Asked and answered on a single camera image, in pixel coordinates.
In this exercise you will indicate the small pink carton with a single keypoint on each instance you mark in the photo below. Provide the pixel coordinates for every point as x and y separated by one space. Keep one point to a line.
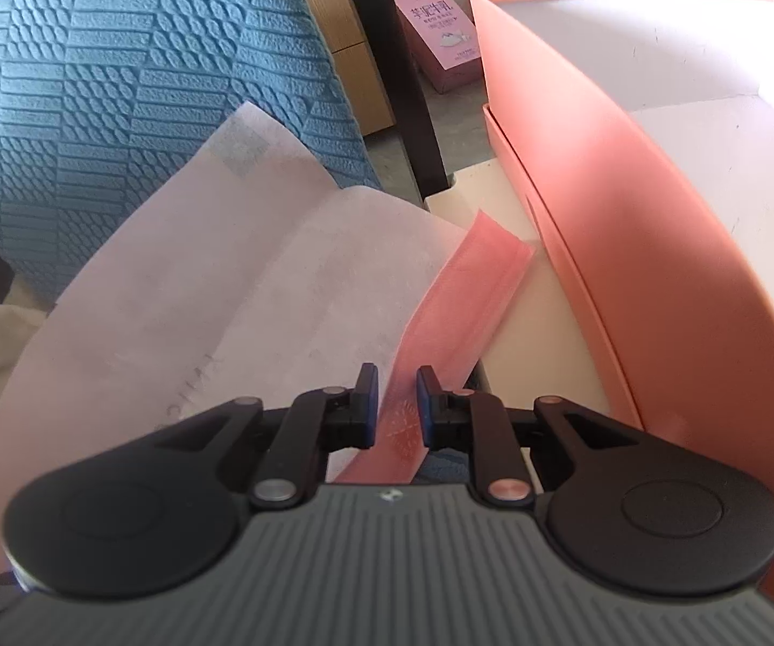
444 33

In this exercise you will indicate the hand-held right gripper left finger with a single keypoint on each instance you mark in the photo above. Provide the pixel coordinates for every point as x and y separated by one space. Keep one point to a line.
369 407

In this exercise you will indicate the dark wooden post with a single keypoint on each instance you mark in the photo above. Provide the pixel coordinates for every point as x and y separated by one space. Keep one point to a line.
400 81

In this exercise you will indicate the pink cloth strip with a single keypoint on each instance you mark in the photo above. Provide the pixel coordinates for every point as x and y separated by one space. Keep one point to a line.
192 296

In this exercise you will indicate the wooden cabinet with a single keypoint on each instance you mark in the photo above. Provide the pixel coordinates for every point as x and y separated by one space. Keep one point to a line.
340 27

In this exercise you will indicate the blue textured blanket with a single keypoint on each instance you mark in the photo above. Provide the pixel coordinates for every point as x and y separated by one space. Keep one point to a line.
91 81

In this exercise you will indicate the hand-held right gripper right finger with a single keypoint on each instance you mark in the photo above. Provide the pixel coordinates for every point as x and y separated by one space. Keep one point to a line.
425 410

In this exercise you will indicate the large pink box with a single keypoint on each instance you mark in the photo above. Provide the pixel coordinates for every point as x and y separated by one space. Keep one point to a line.
629 229

